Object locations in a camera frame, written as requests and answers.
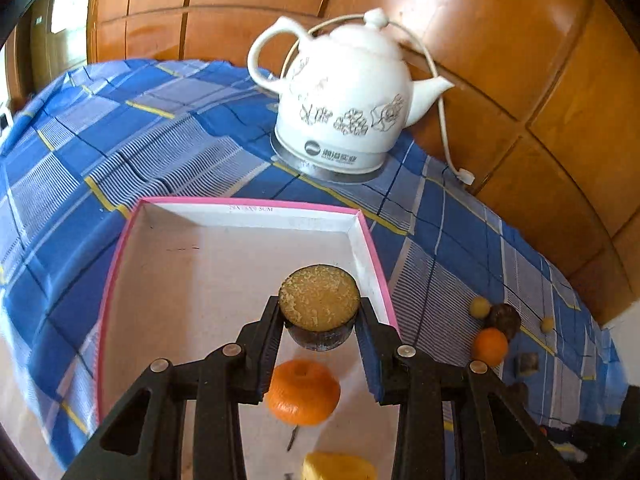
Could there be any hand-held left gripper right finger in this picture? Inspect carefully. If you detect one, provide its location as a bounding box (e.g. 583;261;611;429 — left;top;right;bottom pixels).
352;297;581;480

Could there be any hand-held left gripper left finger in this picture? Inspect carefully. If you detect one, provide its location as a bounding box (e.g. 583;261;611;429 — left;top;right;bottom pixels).
62;296;286;480

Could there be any orange tangerine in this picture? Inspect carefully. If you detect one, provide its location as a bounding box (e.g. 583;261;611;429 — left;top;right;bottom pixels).
266;359;342;427

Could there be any brown cylindrical fruit piece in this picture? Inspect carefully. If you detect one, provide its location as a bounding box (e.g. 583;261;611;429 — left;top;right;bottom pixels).
278;263;362;352

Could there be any pink-edged white cardboard box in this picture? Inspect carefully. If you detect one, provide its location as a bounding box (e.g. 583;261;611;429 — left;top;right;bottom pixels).
95;197;401;480

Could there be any large yellow fruit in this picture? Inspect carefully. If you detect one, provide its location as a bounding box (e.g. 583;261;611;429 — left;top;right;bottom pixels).
301;451;378;480

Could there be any round orange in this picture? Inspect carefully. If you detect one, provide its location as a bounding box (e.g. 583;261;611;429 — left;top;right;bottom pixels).
472;327;510;366

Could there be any round metal kettle base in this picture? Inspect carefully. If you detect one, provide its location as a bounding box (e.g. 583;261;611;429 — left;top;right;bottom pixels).
270;132;396;184

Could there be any blue plaid tablecloth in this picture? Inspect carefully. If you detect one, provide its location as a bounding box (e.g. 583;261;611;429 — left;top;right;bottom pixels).
0;59;626;466

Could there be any white floral ceramic kettle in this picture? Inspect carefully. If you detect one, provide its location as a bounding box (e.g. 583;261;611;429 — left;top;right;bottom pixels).
247;7;456;171

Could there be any wooden glass-panel door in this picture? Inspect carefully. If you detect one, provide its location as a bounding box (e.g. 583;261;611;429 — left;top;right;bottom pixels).
10;0;96;106

